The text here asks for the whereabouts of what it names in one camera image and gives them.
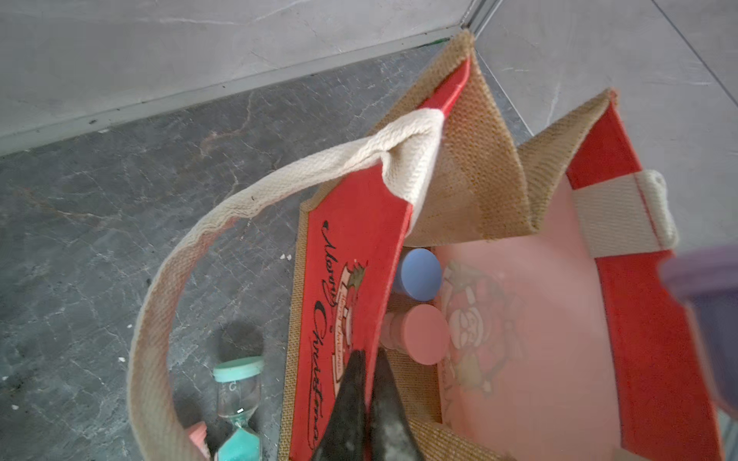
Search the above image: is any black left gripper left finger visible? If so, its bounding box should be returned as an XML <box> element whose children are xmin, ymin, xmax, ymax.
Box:
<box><xmin>311</xmin><ymin>351</ymin><xmax>366</xmax><ymax>461</ymax></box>

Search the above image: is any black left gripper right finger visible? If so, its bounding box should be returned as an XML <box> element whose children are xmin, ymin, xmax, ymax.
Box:
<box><xmin>368</xmin><ymin>349</ymin><xmax>424</xmax><ymax>461</ymax></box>

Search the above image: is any pink hourglass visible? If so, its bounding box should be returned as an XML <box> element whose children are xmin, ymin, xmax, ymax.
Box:
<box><xmin>380</xmin><ymin>303</ymin><xmax>451</xmax><ymax>365</ymax></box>
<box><xmin>186</xmin><ymin>422</ymin><xmax>211</xmax><ymax>460</ymax></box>

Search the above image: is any blue hourglass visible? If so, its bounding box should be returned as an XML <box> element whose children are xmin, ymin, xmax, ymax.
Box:
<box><xmin>392</xmin><ymin>248</ymin><xmax>443</xmax><ymax>302</ymax></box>

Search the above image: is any purple hourglass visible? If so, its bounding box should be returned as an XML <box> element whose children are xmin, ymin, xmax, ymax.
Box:
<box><xmin>658</xmin><ymin>244</ymin><xmax>737</xmax><ymax>419</ymax></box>

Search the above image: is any green hourglass near bag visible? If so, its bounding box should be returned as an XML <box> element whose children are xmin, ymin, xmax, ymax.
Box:
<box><xmin>213</xmin><ymin>357</ymin><xmax>264</xmax><ymax>461</ymax></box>

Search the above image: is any pink hourglass upright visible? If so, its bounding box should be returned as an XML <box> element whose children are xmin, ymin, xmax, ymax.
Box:
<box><xmin>186</xmin><ymin>422</ymin><xmax>211</xmax><ymax>460</ymax></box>

